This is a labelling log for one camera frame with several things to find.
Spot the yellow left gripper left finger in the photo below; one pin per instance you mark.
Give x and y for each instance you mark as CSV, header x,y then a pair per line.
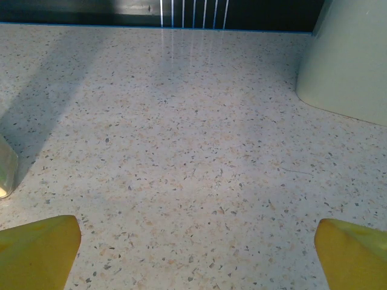
x,y
36,256

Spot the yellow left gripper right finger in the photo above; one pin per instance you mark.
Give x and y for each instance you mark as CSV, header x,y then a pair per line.
x,y
356,259

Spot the glass spice jar black lid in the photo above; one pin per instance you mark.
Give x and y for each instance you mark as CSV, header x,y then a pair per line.
x,y
6,172

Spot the beige knife block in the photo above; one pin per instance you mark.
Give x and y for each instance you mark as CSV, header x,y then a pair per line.
x,y
347,60

